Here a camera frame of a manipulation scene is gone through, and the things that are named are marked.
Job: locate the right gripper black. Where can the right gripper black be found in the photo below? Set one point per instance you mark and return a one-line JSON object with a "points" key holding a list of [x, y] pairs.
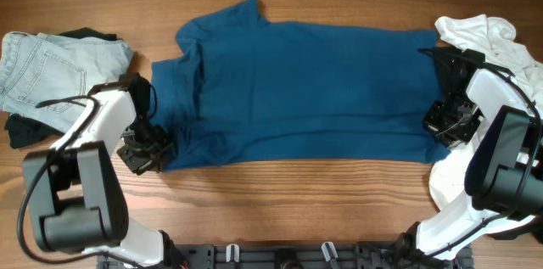
{"points": [[431, 124]]}

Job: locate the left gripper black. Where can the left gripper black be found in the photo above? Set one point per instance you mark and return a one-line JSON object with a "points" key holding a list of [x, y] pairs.
{"points": [[137, 163]]}

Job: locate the blue polo shirt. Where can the blue polo shirt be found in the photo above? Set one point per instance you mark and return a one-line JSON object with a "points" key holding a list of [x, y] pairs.
{"points": [[247, 89]]}

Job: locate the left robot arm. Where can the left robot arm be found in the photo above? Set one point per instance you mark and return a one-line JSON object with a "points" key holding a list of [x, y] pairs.
{"points": [[73, 196]]}

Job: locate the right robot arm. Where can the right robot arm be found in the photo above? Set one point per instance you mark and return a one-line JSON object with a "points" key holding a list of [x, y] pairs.
{"points": [[502, 189]]}

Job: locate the black garment right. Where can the black garment right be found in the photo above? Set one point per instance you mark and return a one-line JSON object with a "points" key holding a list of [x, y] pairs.
{"points": [[443, 63]]}

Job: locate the white crumpled shirt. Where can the white crumpled shirt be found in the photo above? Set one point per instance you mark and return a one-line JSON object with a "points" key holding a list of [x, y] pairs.
{"points": [[495, 38]]}

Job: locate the black folded garment left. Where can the black folded garment left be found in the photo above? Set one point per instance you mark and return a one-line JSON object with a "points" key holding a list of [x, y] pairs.
{"points": [[24, 131]]}

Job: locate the light blue folded jeans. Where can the light blue folded jeans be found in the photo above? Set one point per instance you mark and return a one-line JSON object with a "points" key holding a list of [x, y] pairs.
{"points": [[36, 68]]}

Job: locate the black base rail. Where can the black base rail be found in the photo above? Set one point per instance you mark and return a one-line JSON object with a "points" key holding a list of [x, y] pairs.
{"points": [[356, 256]]}

